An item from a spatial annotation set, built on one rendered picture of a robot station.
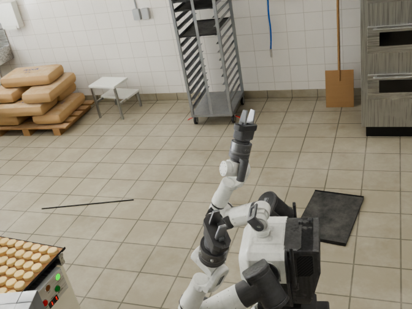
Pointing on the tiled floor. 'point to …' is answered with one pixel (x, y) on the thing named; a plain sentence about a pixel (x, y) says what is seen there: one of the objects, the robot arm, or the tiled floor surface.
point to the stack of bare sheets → (334, 214)
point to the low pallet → (28, 127)
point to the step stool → (111, 83)
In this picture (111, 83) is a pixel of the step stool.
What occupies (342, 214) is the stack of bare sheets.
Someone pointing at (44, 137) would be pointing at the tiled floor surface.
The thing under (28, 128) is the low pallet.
